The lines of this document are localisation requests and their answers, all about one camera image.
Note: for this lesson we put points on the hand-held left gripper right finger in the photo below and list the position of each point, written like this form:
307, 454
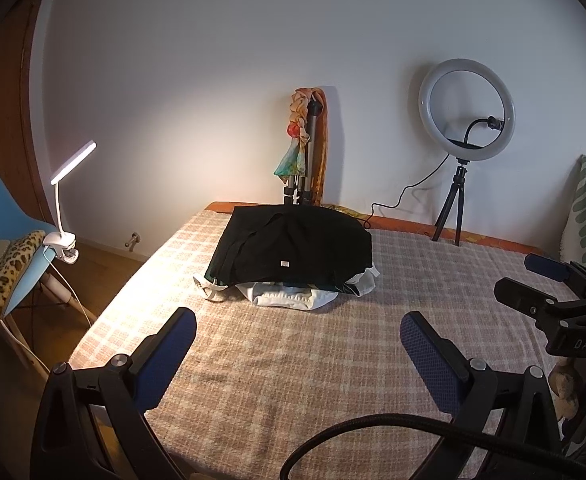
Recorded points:
430, 360

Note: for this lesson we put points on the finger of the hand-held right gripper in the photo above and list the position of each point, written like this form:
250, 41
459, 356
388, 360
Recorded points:
548, 266
520, 295

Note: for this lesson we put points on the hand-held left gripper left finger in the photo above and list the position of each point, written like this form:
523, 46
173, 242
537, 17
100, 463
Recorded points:
165, 355

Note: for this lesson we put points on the black garment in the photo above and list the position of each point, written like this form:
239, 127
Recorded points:
283, 240

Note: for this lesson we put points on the person's right hand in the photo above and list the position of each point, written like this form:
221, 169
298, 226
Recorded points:
565, 390

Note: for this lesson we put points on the white green garment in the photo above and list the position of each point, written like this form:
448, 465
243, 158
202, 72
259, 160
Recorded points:
213, 288

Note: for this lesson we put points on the beige checked blanket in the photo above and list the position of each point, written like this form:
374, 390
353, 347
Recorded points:
283, 360

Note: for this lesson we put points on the metal door stopper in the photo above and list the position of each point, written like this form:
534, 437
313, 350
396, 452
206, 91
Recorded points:
133, 241

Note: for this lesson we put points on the black mini tripod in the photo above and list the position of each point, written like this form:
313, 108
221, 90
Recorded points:
459, 175

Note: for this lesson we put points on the leopard print cushion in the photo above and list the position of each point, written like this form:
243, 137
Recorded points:
3, 280

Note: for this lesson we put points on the white clamp lamp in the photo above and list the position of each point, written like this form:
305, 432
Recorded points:
73, 162

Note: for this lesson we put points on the grey tall tripod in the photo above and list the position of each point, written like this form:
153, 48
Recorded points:
309, 130

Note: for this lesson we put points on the tripod with colourful scarf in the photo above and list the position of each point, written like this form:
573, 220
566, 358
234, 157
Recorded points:
298, 110

